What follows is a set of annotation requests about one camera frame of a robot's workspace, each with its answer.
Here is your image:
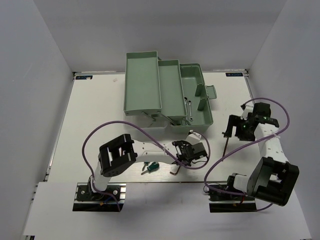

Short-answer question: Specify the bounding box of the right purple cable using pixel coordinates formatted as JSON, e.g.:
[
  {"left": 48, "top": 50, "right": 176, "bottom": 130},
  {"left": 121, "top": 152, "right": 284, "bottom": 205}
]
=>
[{"left": 203, "top": 97, "right": 291, "bottom": 212}]

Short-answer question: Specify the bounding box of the small combination wrench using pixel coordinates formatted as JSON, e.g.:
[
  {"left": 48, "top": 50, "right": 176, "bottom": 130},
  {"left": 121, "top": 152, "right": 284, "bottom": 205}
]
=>
[{"left": 187, "top": 100, "right": 193, "bottom": 122}]

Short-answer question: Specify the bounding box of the blue corner label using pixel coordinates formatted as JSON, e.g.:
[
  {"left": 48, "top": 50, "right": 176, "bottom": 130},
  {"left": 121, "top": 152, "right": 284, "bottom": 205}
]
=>
[
  {"left": 225, "top": 72, "right": 243, "bottom": 77},
  {"left": 75, "top": 75, "right": 93, "bottom": 80}
]

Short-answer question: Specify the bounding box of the purple cable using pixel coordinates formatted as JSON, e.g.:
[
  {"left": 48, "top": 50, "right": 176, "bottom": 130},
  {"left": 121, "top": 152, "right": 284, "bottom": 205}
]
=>
[
  {"left": 82, "top": 121, "right": 211, "bottom": 212},
  {"left": 203, "top": 97, "right": 291, "bottom": 212}
]

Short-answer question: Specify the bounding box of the right blue corner label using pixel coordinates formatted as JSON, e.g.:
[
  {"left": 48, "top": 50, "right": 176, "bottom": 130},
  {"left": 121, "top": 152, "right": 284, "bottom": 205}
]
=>
[{"left": 225, "top": 72, "right": 243, "bottom": 77}]

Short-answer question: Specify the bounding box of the red hex key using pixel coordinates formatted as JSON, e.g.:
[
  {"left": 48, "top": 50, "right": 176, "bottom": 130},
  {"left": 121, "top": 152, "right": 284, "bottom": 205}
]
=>
[{"left": 222, "top": 132, "right": 229, "bottom": 157}]

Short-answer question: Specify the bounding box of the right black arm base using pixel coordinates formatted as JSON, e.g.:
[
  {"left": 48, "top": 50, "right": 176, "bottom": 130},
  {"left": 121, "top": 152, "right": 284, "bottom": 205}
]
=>
[{"left": 203, "top": 186, "right": 257, "bottom": 213}]

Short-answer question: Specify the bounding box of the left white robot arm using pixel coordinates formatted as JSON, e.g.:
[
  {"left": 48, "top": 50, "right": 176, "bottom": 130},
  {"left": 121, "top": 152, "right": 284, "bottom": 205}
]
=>
[{"left": 88, "top": 131, "right": 209, "bottom": 200}]

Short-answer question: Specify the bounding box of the left blue corner label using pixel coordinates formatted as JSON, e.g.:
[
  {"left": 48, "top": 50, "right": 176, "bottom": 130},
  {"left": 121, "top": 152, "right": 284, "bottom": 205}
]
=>
[{"left": 75, "top": 75, "right": 93, "bottom": 80}]

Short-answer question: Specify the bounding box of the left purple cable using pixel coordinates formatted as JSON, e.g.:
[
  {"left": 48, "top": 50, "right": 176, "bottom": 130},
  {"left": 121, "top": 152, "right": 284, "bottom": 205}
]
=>
[{"left": 82, "top": 121, "right": 211, "bottom": 212}]

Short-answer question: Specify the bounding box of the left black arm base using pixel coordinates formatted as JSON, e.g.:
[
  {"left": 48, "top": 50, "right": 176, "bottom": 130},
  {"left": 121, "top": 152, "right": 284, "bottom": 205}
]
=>
[{"left": 72, "top": 183, "right": 126, "bottom": 213}]

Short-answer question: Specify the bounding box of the green stubby screwdriver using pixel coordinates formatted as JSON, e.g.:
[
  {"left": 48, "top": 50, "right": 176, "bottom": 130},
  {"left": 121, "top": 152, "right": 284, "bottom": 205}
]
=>
[
  {"left": 142, "top": 162, "right": 149, "bottom": 171},
  {"left": 141, "top": 162, "right": 160, "bottom": 175}
]

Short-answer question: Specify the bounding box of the green plastic toolbox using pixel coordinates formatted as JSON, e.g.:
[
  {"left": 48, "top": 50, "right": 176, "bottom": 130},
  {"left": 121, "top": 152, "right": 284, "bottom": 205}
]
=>
[{"left": 123, "top": 51, "right": 217, "bottom": 134}]

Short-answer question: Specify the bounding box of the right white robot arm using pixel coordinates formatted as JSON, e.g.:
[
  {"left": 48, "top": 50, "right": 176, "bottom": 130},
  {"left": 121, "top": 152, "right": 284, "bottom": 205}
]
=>
[{"left": 223, "top": 102, "right": 300, "bottom": 206}]

